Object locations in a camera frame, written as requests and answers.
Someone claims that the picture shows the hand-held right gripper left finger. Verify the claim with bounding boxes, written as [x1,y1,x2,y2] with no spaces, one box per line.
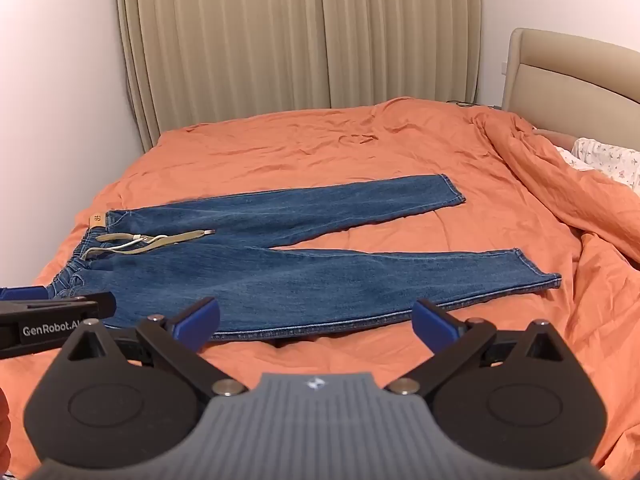
[62,296,249,397]

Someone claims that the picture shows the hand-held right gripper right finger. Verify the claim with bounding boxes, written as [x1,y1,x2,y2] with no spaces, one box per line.
[384,299,577,397]

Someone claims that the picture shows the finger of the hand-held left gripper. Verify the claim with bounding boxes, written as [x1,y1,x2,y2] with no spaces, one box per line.
[0,285,51,302]
[0,292,117,326]

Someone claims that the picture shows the blue denim pants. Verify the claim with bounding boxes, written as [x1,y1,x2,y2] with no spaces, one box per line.
[47,174,562,342]

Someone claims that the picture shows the orange duvet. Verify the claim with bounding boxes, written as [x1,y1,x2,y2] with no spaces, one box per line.
[470,109,640,273]

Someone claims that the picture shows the orange bed sheet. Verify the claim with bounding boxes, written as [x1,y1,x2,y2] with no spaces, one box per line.
[0,95,640,480]

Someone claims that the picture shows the white floral pillow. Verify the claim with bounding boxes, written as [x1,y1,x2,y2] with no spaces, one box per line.
[555,137,640,198]

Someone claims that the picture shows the beige padded headboard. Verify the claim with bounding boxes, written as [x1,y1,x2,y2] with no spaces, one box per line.
[501,27,640,153]

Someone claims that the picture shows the beige pleated curtain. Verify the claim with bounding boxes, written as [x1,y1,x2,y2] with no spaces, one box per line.
[114,0,482,153]

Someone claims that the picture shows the black cable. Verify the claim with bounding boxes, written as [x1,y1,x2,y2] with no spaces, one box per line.
[446,99,502,111]

